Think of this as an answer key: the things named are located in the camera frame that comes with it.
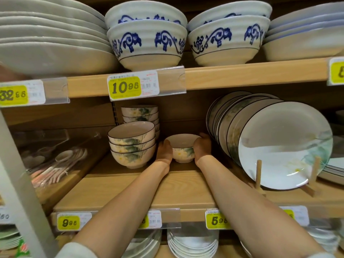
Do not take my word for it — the person's left hand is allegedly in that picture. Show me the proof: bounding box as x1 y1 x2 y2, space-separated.
155 139 173 175

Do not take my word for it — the person's right hand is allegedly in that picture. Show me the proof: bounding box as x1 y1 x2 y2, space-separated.
193 133 213 167

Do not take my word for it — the medium floral bowls stack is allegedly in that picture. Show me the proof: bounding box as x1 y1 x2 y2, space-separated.
110 143 157 169

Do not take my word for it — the person's right forearm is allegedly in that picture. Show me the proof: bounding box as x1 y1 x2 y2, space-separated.
197 155 327 258

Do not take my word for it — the person's left forearm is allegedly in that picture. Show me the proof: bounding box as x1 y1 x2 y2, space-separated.
71 161 171 258

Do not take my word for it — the stack of large white bowls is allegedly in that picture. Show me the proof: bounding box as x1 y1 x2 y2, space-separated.
121 229 163 258

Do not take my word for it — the person's white left sleeve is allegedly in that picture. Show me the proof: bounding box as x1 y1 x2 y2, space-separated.
55 242 99 258

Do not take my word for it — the stack of large white dishes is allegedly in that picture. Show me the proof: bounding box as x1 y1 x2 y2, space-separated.
0 0 119 78

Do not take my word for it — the wooden plate rack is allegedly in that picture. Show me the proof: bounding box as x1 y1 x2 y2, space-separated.
247 156 323 198

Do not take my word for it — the yellow price tag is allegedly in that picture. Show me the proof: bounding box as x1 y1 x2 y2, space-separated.
205 209 231 230
107 70 160 101
138 210 163 230
279 206 310 227
0 80 46 108
56 212 93 232
327 57 344 86

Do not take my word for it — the row of black-rimmed floral plates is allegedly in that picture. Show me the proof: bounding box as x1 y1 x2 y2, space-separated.
206 90 334 190

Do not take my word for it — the blue patterned white bowl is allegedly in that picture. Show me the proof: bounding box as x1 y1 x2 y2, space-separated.
187 0 273 32
105 0 188 29
187 15 271 67
106 19 188 72

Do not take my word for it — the bundle of pink ceramic spoons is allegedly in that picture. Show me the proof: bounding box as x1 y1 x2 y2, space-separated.
31 149 89 187

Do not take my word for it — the clear acrylic bin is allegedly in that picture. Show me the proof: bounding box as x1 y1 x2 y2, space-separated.
10 129 108 186

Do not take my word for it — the green sign price tag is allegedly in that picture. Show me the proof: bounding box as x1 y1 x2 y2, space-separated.
15 239 30 258

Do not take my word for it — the white price tag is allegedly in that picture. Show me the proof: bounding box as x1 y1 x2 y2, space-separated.
0 206 14 225

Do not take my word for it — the stack of pale green plates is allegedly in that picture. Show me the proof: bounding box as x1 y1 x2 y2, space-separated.
0 227 23 250

